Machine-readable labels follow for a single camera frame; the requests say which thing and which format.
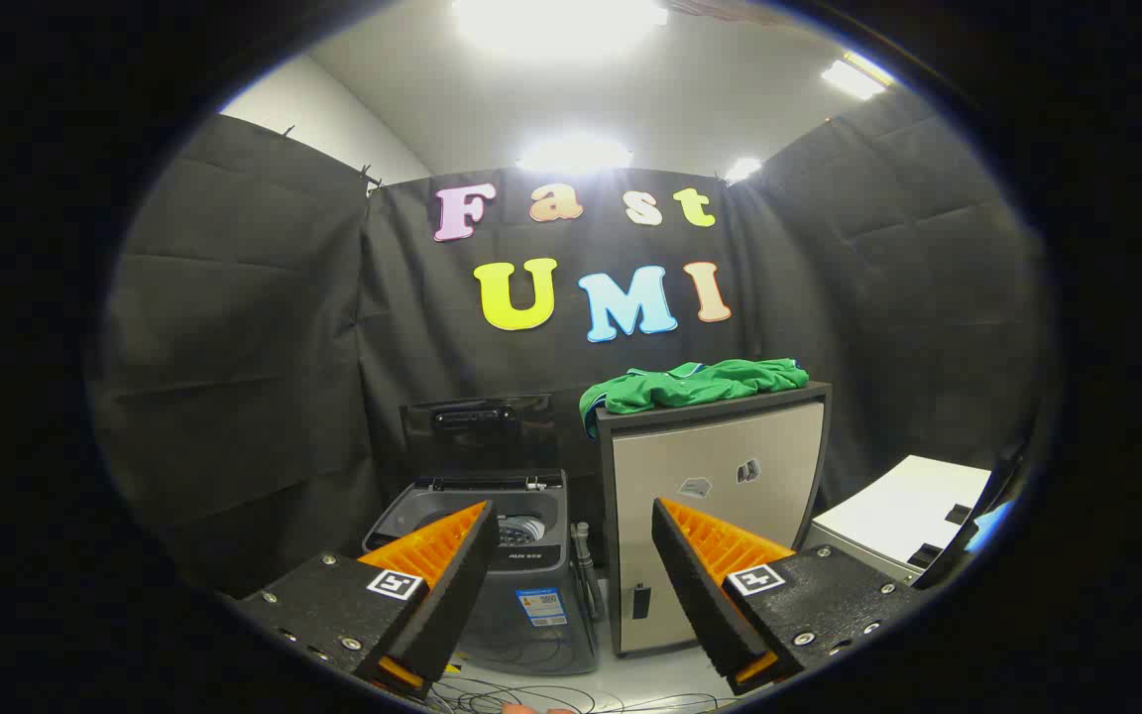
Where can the ceiling light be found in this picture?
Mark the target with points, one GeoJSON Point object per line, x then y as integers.
{"type": "Point", "coordinates": [556, 25]}
{"type": "Point", "coordinates": [574, 154]}
{"type": "Point", "coordinates": [854, 77]}
{"type": "Point", "coordinates": [743, 169]}

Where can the black backdrop cloth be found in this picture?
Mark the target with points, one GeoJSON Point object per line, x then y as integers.
{"type": "Point", "coordinates": [254, 377]}

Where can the silver door black cabinet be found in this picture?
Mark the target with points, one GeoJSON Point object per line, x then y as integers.
{"type": "Point", "coordinates": [720, 451]}

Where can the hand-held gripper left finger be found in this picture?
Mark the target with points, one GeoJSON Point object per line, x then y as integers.
{"type": "Point", "coordinates": [452, 595]}

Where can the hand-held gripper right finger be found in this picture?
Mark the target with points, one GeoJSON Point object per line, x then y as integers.
{"type": "Point", "coordinates": [700, 595]}

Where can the white appliance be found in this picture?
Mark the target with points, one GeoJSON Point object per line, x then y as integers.
{"type": "Point", "coordinates": [903, 506]}

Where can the green polo shirt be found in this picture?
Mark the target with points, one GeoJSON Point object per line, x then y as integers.
{"type": "Point", "coordinates": [690, 385]}

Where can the grey washing machine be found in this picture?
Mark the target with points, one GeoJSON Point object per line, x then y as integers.
{"type": "Point", "coordinates": [531, 585]}

